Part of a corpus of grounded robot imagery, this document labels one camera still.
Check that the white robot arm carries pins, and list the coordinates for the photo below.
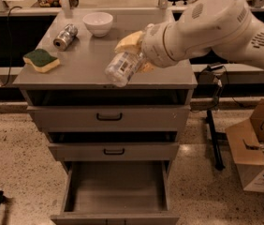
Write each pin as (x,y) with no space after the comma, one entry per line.
(226,27)

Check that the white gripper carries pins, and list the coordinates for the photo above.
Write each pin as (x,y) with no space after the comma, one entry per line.
(154,45)

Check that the black drawer handle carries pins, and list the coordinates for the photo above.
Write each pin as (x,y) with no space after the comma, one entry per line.
(113,152)
(109,117)

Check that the black middle drawer handle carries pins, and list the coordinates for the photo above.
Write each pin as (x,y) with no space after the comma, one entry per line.
(113,152)

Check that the clear plastic bottle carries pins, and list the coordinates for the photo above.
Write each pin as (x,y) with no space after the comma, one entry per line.
(123,66)

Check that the silver metal can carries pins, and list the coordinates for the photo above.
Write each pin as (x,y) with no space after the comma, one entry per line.
(65,37)

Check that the brown cardboard box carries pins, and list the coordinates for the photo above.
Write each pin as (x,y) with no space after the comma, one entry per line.
(246,142)

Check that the white ceramic bowl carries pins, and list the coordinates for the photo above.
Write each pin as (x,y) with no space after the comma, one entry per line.
(98,23)

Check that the grey drawer cabinet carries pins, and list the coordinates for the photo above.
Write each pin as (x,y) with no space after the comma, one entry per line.
(80,79)

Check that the green yellow sponge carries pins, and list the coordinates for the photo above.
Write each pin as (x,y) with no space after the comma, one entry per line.
(41,60)

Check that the black stand with adapter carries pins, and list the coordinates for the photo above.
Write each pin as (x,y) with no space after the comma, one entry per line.
(216,70)

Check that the grey middle drawer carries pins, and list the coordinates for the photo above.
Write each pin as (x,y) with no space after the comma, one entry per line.
(92,151)

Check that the grey open bottom drawer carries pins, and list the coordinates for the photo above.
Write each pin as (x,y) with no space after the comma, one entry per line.
(116,193)

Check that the black top drawer handle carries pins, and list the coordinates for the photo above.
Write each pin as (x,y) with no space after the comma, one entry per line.
(109,117)

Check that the grey top drawer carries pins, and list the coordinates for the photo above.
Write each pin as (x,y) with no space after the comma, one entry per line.
(83,118)

